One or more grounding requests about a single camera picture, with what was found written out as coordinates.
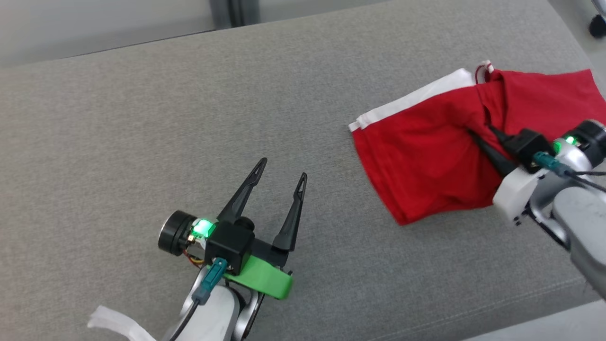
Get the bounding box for black caster wheel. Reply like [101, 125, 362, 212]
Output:
[588, 14, 606, 39]

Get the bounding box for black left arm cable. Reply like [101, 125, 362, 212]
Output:
[167, 301, 199, 341]

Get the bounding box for grey metal frame leg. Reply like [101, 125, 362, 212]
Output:
[208, 0, 233, 30]
[231, 0, 261, 27]

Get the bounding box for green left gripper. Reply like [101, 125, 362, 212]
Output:
[158, 158, 309, 300]

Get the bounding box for red shorts white trim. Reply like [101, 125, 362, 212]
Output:
[348, 61, 606, 226]

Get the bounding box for teal camera connector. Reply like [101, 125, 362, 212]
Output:
[533, 151, 572, 177]
[191, 258, 229, 305]

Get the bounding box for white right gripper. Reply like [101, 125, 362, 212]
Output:
[466, 119, 606, 224]

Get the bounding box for teal right camera connector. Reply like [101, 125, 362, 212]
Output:
[533, 151, 572, 177]

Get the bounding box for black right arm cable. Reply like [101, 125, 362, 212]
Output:
[566, 170, 606, 194]

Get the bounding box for teal left camera connector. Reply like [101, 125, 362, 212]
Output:
[191, 258, 229, 305]

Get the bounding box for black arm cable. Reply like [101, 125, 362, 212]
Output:
[167, 301, 199, 341]
[566, 170, 606, 194]

